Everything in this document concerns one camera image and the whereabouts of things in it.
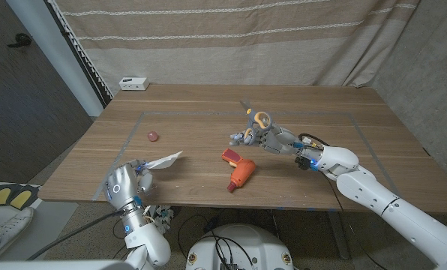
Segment white power strip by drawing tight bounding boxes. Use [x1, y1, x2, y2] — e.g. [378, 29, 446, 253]
[118, 76, 150, 92]

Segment white blue floral object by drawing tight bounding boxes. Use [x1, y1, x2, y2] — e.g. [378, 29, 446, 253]
[150, 205, 176, 236]

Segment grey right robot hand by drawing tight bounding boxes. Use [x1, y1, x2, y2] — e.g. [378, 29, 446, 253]
[229, 125, 302, 157]

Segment white tissue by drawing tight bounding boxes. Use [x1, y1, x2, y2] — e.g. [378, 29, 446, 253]
[145, 150, 184, 170]

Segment white robot chest rim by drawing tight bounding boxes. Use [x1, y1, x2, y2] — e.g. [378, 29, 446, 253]
[0, 259, 137, 270]

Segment orange toy drill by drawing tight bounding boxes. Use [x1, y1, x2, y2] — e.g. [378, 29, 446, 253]
[221, 148, 257, 194]

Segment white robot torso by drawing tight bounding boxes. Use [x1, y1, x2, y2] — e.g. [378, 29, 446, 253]
[185, 223, 295, 270]

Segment orange grey scissors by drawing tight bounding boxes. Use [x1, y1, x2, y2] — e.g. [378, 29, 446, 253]
[239, 97, 274, 147]

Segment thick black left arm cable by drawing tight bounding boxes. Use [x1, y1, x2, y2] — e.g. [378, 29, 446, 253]
[26, 209, 125, 262]

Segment grey metal table leg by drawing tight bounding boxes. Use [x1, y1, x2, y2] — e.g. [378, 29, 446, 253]
[326, 211, 351, 260]

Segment yellow black foot pedal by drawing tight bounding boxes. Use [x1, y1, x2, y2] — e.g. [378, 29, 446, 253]
[9, 185, 40, 211]
[0, 184, 14, 208]

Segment beige striped backdrop curtain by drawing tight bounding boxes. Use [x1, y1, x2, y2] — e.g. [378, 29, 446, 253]
[53, 0, 422, 89]

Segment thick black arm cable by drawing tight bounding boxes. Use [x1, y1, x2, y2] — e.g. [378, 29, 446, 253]
[298, 133, 330, 147]
[26, 209, 125, 262]

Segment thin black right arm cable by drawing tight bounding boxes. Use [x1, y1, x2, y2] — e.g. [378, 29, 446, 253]
[322, 174, 389, 270]

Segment black white triangle-pattern trim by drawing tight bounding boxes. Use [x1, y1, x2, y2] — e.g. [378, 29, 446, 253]
[45, 0, 115, 108]

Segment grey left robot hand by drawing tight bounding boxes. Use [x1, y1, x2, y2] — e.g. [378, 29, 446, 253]
[103, 159, 155, 211]

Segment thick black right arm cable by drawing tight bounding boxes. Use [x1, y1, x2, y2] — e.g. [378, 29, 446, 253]
[298, 133, 330, 147]

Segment white shoe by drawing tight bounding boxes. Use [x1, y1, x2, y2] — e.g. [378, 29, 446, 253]
[0, 207, 36, 262]

